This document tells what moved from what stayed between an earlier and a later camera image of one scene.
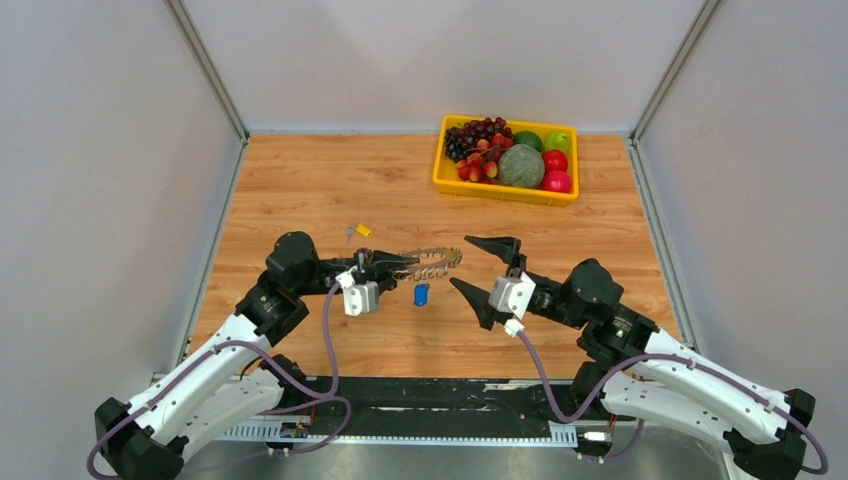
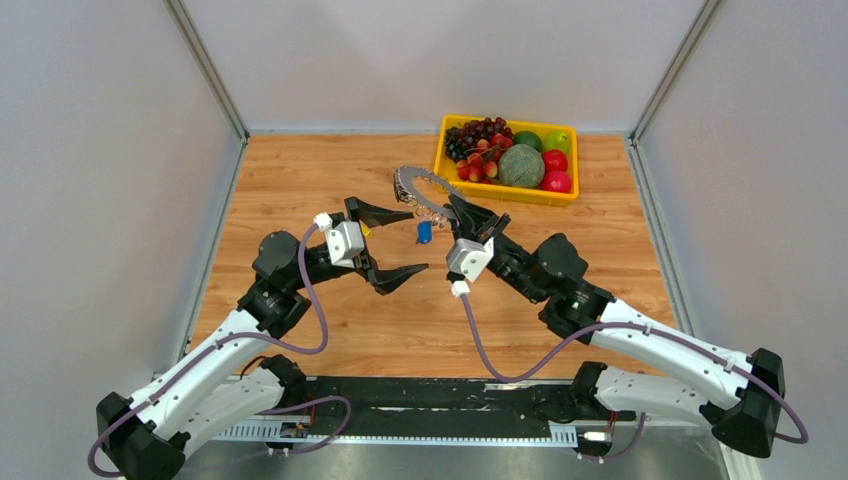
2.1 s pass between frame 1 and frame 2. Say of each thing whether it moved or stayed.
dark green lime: stayed
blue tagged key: moved
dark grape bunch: stayed
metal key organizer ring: moved
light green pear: stayed
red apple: stayed
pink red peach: stayed
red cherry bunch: stayed
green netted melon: stayed
